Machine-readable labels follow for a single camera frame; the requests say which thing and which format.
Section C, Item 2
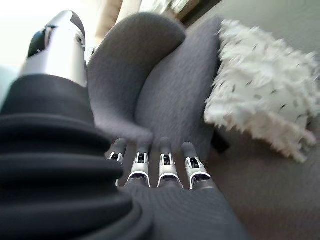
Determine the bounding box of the left robot hand black silver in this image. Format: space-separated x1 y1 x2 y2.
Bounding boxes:
0 9 251 240

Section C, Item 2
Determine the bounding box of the white fringed cushion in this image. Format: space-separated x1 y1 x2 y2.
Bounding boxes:
203 19 320 164

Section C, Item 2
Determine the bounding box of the grey round armchair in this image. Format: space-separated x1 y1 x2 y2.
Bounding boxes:
86 12 231 162

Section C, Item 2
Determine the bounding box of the white curtain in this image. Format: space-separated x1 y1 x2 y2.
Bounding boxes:
96 0 141 48

